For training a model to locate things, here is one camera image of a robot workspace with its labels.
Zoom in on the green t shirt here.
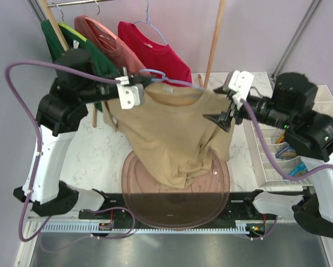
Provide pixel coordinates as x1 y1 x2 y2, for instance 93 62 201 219
40 18 120 112

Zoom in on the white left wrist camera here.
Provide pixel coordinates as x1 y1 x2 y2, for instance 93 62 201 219
118 67 144 110

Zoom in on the red t shirt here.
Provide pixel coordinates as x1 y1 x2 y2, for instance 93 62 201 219
117 21 192 83

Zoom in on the salmon pink t shirt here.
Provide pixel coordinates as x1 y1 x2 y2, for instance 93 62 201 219
74 15 146 73

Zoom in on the blue hanger under red shirt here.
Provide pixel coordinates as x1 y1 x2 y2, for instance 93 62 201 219
131 0 168 45

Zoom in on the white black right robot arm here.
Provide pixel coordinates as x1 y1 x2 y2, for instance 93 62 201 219
204 71 333 239

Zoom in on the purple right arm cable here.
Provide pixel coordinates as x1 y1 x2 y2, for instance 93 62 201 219
240 98 333 241

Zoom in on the white perforated file organizer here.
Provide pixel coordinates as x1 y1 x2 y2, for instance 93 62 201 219
243 85 333 191

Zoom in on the silver hanger under green shirt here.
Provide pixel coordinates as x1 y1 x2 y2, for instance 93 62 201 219
55 4 65 22

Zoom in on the light blue wire hanger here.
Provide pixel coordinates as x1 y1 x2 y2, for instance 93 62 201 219
139 68 205 103

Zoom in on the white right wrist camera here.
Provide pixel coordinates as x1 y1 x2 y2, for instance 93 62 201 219
222 70 254 109

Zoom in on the blue book lower slot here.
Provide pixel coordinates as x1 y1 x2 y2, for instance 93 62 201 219
275 141 308 179

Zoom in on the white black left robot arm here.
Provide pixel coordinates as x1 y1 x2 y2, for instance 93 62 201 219
13 48 153 219

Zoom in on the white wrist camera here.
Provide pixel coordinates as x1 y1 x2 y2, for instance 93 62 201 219
222 70 254 109
118 67 144 110

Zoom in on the wooden clothes rack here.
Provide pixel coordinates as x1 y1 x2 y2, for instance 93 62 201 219
37 0 227 128

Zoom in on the beige t shirt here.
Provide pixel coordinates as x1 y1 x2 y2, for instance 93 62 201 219
102 83 233 189

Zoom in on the pink translucent plastic tub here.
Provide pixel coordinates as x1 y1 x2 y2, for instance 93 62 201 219
121 152 230 230

